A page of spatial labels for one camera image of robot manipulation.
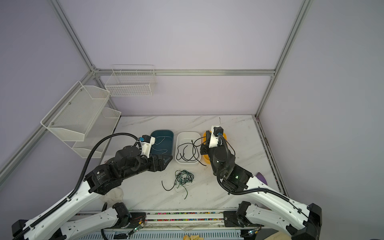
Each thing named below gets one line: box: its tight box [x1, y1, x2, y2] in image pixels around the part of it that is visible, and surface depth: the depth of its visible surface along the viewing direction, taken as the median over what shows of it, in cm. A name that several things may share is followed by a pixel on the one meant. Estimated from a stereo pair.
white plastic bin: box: [175, 131, 202, 164], surface depth 103 cm
